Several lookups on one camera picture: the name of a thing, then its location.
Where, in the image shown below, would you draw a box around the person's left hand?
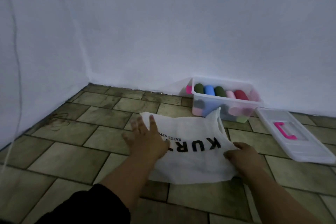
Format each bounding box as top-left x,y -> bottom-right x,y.
122,114 -> 170,164

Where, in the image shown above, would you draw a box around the person's right hand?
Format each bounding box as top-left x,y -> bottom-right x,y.
223,142 -> 264,177

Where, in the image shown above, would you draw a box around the white printed fabric bag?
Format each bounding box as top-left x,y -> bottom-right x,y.
140,107 -> 239,185

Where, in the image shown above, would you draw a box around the person's left forearm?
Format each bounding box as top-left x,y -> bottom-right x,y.
99,153 -> 159,214

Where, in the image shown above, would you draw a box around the person's right forearm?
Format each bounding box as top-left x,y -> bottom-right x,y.
241,170 -> 324,224

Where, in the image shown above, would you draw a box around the clear plastic storage box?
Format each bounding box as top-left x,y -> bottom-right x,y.
191,76 -> 263,124

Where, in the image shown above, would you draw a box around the rolled coloured cloths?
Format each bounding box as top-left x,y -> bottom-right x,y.
193,83 -> 261,123

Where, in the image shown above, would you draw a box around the clear plastic box lid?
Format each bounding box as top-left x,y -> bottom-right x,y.
255,107 -> 336,165

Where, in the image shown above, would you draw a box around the black sleeve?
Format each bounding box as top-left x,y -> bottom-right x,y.
35,183 -> 131,224

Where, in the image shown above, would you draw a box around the pink lid handle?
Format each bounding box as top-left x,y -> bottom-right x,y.
274,122 -> 298,140

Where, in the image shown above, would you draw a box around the thin white cable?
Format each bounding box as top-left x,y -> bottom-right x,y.
0,0 -> 23,177

